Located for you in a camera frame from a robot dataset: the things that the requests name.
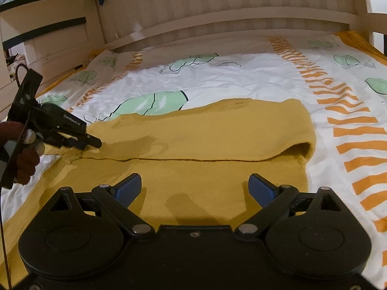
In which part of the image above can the white slatted wooden panel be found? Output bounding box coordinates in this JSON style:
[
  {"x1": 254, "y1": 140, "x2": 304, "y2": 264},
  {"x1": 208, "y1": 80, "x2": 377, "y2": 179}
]
[{"x1": 0, "y1": 0, "x2": 105, "y2": 115}]

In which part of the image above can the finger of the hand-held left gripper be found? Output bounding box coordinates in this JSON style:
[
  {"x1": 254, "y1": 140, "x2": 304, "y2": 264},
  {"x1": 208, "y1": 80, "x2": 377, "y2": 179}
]
[
  {"x1": 59, "y1": 132, "x2": 102, "y2": 149},
  {"x1": 45, "y1": 137, "x2": 88, "y2": 152}
]

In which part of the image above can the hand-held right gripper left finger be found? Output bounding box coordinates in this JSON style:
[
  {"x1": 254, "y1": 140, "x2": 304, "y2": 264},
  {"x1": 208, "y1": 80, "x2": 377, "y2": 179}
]
[{"x1": 48, "y1": 173, "x2": 153, "y2": 236}]

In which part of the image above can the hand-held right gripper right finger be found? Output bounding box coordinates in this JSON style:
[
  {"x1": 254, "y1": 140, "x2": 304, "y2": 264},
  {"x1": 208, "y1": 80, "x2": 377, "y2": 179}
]
[{"x1": 235, "y1": 173, "x2": 341, "y2": 236}]

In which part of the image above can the mustard yellow knit garment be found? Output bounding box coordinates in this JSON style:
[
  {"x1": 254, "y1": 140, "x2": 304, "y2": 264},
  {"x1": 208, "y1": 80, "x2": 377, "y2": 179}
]
[{"x1": 0, "y1": 98, "x2": 316, "y2": 278}]

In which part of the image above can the white printed bed sheet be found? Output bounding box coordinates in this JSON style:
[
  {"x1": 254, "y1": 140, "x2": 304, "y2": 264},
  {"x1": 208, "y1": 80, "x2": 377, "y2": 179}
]
[{"x1": 0, "y1": 30, "x2": 387, "y2": 290}]

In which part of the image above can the person's left hand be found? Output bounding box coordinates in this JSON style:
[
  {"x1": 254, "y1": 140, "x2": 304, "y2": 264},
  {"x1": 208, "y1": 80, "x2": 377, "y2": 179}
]
[{"x1": 0, "y1": 122, "x2": 46, "y2": 185}]

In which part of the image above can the yellow fitted sheet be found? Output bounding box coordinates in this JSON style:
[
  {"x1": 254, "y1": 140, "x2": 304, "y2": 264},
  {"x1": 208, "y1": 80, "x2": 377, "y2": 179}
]
[{"x1": 335, "y1": 29, "x2": 387, "y2": 64}]

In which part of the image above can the light wooden bed frame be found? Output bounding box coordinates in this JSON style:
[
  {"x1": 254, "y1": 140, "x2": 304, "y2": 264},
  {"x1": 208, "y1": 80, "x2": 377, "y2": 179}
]
[{"x1": 98, "y1": 0, "x2": 387, "y2": 56}]

